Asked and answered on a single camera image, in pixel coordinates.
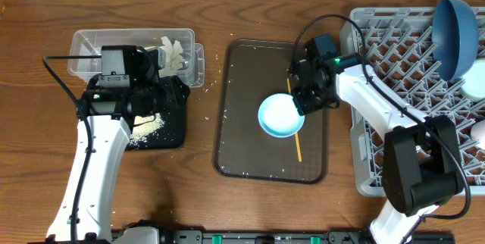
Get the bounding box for pink white cup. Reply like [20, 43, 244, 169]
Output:
[471, 120, 485, 150]

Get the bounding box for clear plastic bin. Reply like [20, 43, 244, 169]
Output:
[70, 28, 205, 88]

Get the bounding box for grey dishwasher rack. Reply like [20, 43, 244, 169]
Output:
[339, 7, 484, 196]

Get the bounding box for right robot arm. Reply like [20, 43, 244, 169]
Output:
[289, 54, 471, 243]

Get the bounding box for black plastic tray bin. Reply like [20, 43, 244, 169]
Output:
[77, 75, 190, 151]

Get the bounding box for mint green bowl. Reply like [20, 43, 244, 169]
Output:
[460, 58, 485, 102]

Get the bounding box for pile of white rice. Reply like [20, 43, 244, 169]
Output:
[128, 114, 165, 149]

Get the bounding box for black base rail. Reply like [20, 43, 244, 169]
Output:
[111, 221, 455, 244]

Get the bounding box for light blue rice bowl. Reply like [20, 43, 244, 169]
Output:
[258, 93, 305, 138]

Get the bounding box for dark blue plate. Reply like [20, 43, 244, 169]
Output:
[431, 0, 479, 81]

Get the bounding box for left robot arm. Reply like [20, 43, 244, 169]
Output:
[45, 74, 190, 243]

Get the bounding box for brown serving tray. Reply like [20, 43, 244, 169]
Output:
[212, 39, 329, 184]

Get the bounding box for white napkin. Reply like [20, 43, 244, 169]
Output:
[158, 36, 185, 77]

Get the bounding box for wooden chopstick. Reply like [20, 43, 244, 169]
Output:
[286, 77, 302, 163]

